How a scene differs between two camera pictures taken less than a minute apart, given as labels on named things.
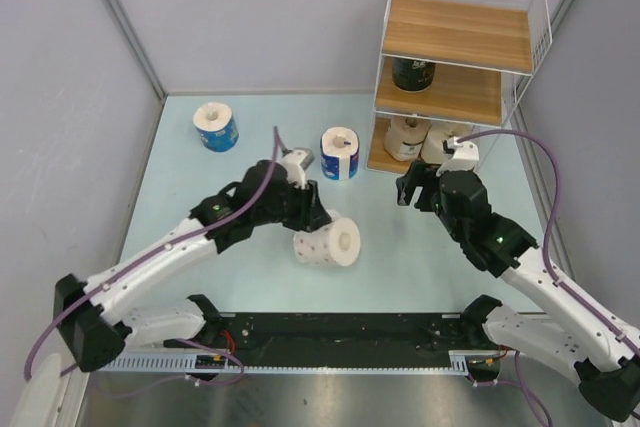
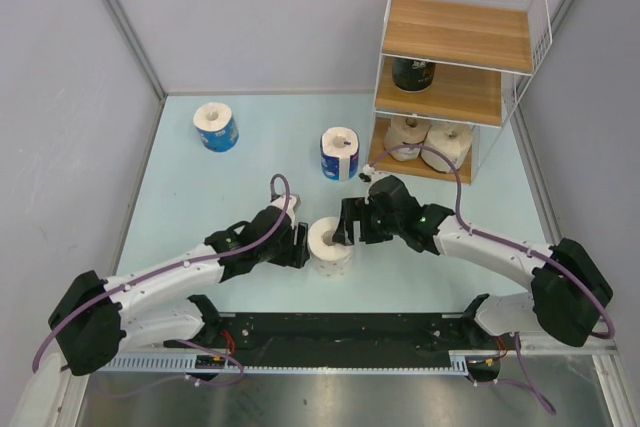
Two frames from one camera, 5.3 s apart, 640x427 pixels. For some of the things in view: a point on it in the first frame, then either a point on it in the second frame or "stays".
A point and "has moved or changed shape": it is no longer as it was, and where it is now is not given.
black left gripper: (311, 212) to (294, 256)
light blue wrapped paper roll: (216, 127) stays
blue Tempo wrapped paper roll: (339, 152) stays
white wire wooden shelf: (459, 48) stays
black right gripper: (417, 176) to (351, 211)
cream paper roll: (433, 152) stays
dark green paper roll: (412, 74) stays
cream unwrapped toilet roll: (404, 136) stays
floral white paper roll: (336, 243) has moved or changed shape
